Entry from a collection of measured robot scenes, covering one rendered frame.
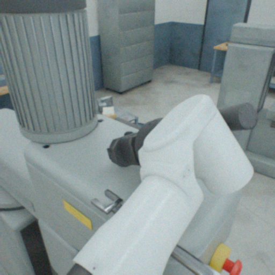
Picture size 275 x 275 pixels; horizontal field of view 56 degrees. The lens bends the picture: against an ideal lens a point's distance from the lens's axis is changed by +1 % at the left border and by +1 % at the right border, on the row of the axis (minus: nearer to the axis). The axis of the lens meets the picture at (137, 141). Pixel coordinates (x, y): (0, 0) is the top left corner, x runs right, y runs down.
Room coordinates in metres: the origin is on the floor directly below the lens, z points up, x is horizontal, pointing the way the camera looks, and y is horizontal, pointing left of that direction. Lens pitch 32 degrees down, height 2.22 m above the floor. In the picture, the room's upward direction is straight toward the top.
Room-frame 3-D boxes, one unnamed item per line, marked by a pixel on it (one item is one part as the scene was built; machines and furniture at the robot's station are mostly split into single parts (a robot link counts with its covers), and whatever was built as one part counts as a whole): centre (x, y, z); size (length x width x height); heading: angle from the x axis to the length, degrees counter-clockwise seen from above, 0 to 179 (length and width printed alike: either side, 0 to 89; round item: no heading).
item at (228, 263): (0.28, -0.18, 1.76); 0.04 x 0.03 x 0.04; 140
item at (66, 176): (0.46, 0.03, 1.81); 0.47 x 0.26 x 0.16; 50
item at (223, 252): (0.30, -0.16, 1.76); 0.06 x 0.02 x 0.06; 140
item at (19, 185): (0.77, 0.40, 1.66); 0.80 x 0.23 x 0.20; 50
